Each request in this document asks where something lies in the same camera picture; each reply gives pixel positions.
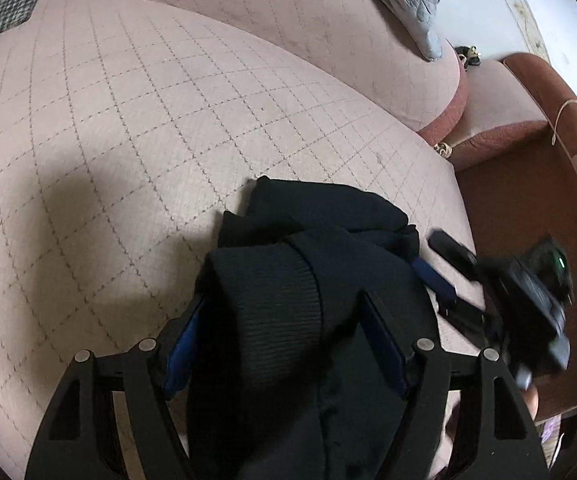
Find person's right hand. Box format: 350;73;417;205
518;382;540;418

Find black pants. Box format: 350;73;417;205
186;176;449;480

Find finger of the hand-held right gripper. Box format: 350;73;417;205
413;259;486;333
428;229;479;273

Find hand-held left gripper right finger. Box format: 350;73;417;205
362;291;551;480

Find pair of dark sandals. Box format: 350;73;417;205
455;45;483;67

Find pink quilted sofa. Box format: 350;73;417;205
0;0;577;480

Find beige string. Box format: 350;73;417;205
548;100;577;147

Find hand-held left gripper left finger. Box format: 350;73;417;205
23;294;207;480

